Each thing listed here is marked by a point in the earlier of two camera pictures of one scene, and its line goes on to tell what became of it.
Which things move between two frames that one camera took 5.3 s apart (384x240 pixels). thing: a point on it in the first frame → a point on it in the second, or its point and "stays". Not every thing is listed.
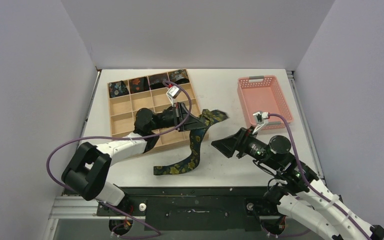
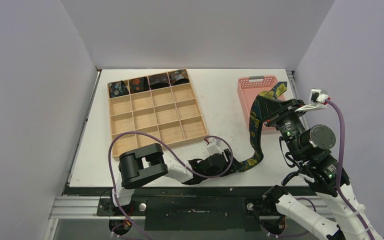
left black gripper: [192, 123] → [233, 168]
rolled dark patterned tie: [156, 81] stays
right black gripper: [240, 143] → [279, 110]
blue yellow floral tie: [208, 117] → [256, 120]
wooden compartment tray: [123, 109] stays
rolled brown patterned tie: [178, 77] stays
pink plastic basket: [263, 93] stays
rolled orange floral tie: [139, 84] stays
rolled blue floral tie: [117, 89] stays
